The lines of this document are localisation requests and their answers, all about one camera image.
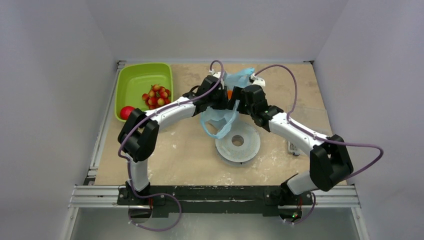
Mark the green plastic tub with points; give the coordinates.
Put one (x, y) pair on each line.
(135, 80)

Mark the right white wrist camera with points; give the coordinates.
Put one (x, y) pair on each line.
(255, 80)

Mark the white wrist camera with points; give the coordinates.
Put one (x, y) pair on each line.
(218, 74)
(255, 80)

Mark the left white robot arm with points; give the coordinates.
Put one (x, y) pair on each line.
(138, 137)

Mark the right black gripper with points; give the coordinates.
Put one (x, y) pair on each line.
(240, 98)

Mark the red fake fruits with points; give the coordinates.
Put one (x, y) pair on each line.
(157, 96)

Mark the white perforated filament spool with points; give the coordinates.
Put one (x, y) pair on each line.
(240, 146)

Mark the aluminium frame rail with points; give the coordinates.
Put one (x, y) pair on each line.
(106, 196)

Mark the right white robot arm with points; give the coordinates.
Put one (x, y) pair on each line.
(329, 160)

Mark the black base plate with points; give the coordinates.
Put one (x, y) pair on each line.
(267, 200)

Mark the red fake apple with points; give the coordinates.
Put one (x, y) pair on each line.
(125, 112)

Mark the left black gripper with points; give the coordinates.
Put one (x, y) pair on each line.
(223, 105)

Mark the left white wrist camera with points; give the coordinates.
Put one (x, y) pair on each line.
(218, 74)

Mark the orange fake fruit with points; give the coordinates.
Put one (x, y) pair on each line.
(229, 94)

